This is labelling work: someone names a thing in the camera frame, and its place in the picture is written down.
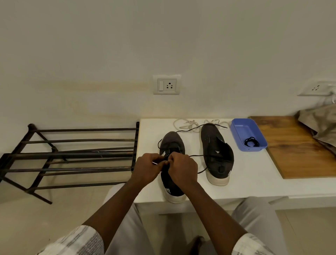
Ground wooden board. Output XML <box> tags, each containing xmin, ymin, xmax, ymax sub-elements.
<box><xmin>249</xmin><ymin>116</ymin><xmax>336</xmax><ymax>180</ymax></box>

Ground beige cloth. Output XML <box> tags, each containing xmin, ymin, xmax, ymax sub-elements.
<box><xmin>298</xmin><ymin>104</ymin><xmax>336</xmax><ymax>156</ymax></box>

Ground black shoelace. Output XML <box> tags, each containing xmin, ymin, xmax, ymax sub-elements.
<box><xmin>244</xmin><ymin>136</ymin><xmax>260</xmax><ymax>148</ymax></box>
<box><xmin>152</xmin><ymin>123</ymin><xmax>228</xmax><ymax>174</ymax></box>

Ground black sneaker white sole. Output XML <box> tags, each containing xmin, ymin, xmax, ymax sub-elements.
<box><xmin>200</xmin><ymin>123</ymin><xmax>235</xmax><ymax>187</ymax></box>
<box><xmin>159</xmin><ymin>131</ymin><xmax>187</xmax><ymax>204</ymax></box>

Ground person's left hand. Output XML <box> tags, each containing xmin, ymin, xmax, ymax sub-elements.
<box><xmin>131</xmin><ymin>153</ymin><xmax>170</xmax><ymax>186</ymax></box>

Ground person's right forearm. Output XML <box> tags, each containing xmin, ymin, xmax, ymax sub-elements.
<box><xmin>181</xmin><ymin>181</ymin><xmax>249</xmax><ymax>253</ymax></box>

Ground person's left forearm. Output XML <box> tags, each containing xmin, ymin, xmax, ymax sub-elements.
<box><xmin>82</xmin><ymin>173</ymin><xmax>148</xmax><ymax>253</ymax></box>

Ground white shoelace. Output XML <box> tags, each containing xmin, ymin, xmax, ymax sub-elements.
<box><xmin>173</xmin><ymin>118</ymin><xmax>199</xmax><ymax>133</ymax></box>
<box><xmin>204</xmin><ymin>119</ymin><xmax>232</xmax><ymax>130</ymax></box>

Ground person's right hand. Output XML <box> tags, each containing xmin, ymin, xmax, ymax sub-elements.
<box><xmin>168</xmin><ymin>152</ymin><xmax>199</xmax><ymax>191</ymax></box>

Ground white checked shirt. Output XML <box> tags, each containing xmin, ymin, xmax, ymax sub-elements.
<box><xmin>36</xmin><ymin>225</ymin><xmax>276</xmax><ymax>255</ymax></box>

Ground coiled black shoelace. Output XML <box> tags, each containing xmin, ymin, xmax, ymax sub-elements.
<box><xmin>244</xmin><ymin>136</ymin><xmax>260</xmax><ymax>148</ymax></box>

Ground blue plastic tray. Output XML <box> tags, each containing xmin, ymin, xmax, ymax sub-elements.
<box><xmin>230</xmin><ymin>118</ymin><xmax>268</xmax><ymax>152</ymax></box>

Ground white wall socket with switch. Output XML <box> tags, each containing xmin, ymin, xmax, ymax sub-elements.
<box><xmin>153</xmin><ymin>75</ymin><xmax>182</xmax><ymax>95</ymax></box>

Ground light grey trousers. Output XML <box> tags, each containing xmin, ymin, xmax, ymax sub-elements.
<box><xmin>103</xmin><ymin>183</ymin><xmax>290</xmax><ymax>255</ymax></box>

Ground black metal shoe rack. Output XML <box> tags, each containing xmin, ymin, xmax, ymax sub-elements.
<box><xmin>0</xmin><ymin>121</ymin><xmax>140</xmax><ymax>205</ymax></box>

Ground white wall socket plate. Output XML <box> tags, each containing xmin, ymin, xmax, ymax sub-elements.
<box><xmin>297</xmin><ymin>81</ymin><xmax>336</xmax><ymax>97</ymax></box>

